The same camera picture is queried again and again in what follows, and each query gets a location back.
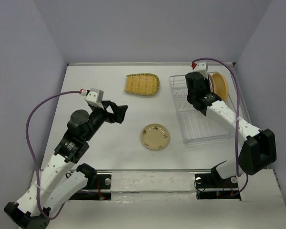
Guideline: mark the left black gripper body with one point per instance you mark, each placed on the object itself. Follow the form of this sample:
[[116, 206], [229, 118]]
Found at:
[[99, 116]]

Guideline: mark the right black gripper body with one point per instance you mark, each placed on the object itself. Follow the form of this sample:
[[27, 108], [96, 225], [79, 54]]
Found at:
[[207, 84]]

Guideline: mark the plain yellow round plate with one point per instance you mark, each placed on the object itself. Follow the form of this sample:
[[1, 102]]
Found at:
[[220, 86]]

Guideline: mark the bamboo pattern tray plate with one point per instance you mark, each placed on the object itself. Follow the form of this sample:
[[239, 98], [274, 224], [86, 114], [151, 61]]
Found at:
[[145, 84]]

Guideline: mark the small cream floral plate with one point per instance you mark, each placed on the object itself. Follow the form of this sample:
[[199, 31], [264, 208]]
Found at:
[[155, 137]]

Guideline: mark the white plate green red rim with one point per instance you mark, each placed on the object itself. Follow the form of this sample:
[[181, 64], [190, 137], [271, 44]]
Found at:
[[211, 83]]

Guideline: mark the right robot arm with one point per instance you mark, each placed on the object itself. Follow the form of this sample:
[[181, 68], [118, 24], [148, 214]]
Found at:
[[255, 148]]

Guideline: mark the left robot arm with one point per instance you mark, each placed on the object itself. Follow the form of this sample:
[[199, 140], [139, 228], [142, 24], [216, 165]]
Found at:
[[44, 199]]

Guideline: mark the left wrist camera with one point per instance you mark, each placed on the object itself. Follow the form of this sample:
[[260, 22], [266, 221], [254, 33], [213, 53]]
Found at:
[[94, 98]]

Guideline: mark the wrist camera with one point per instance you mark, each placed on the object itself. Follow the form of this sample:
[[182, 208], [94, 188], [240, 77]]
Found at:
[[94, 98], [200, 66]]

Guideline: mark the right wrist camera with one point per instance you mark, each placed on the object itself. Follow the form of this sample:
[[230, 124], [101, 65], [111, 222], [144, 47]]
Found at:
[[200, 66]]

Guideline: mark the white wire dish rack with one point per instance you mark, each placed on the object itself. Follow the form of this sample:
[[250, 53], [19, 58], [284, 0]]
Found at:
[[195, 128]]

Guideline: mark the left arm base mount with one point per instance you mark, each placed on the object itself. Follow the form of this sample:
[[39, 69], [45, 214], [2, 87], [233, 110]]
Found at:
[[99, 189]]

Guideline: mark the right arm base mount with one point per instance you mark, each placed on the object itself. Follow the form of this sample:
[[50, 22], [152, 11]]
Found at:
[[224, 189]]

